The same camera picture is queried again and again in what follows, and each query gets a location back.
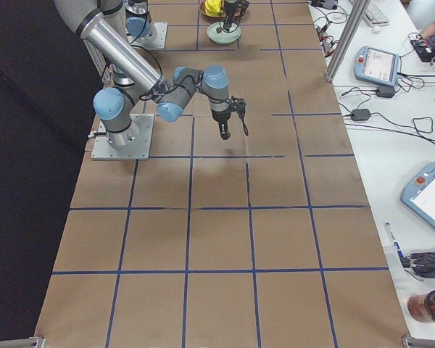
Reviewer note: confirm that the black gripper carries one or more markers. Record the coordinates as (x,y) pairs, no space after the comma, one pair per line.
(228,9)
(219,117)

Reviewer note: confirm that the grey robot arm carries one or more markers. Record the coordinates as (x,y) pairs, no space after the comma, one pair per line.
(103,24)
(139,10)

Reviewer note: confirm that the light green plate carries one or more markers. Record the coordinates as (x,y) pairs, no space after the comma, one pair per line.
(227,36)

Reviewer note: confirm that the brown wicker basket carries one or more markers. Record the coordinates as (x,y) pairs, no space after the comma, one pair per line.
(242,7)

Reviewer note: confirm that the yellow banana bunch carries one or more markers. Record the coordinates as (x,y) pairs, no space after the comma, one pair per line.
(213,8)

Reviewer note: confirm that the black power adapter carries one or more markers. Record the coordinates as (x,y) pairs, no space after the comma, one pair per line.
(359,115)

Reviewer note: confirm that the far teach pendant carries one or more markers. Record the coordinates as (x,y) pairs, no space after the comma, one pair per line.
(376,66)

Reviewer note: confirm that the teach pendant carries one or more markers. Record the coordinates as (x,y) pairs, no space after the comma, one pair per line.
(419,194)
(376,66)

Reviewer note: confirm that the near teach pendant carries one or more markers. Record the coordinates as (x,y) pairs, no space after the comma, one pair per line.
(419,194)

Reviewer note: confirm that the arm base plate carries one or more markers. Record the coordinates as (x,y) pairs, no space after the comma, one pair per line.
(132,144)
(149,35)

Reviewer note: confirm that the aluminium frame post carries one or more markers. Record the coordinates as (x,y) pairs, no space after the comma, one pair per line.
(358,10)

